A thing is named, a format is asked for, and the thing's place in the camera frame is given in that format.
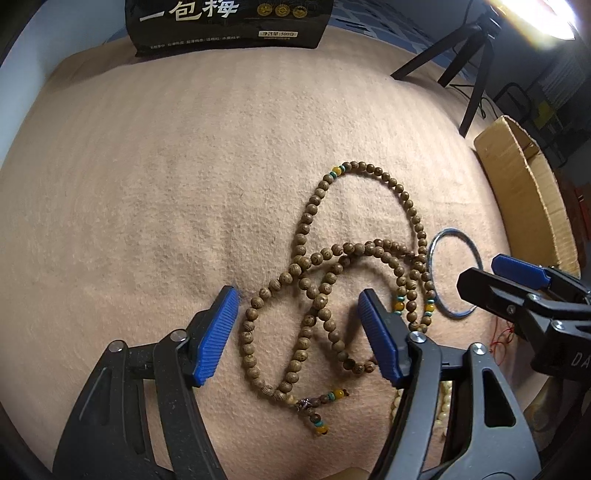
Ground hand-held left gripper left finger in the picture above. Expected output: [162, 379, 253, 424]
[53, 285, 241, 480]

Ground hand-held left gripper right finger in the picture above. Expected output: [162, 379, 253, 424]
[358, 288, 543, 480]

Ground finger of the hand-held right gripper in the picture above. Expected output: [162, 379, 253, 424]
[491, 254, 591, 303]
[456, 267, 591, 326]

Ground silver bangle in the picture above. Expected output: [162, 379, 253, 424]
[427, 228, 484, 319]

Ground brown wooden bead necklace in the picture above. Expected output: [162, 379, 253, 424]
[238, 161, 438, 437]

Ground cardboard box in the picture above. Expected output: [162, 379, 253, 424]
[473, 115, 583, 278]

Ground beige blanket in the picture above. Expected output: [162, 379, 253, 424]
[0, 23, 555, 480]

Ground black stool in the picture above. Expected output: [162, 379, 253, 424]
[495, 82, 533, 121]

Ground black tripod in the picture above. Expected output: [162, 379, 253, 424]
[390, 13, 505, 138]

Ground bright lamp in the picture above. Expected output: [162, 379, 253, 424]
[489, 0, 579, 40]

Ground blue checkered cloth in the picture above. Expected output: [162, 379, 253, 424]
[322, 0, 478, 86]

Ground black printed packet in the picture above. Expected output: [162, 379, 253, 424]
[124, 0, 325, 59]

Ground red string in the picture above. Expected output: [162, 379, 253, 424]
[489, 320, 519, 352]

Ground cream bead bracelet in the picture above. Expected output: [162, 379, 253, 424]
[390, 381, 458, 446]

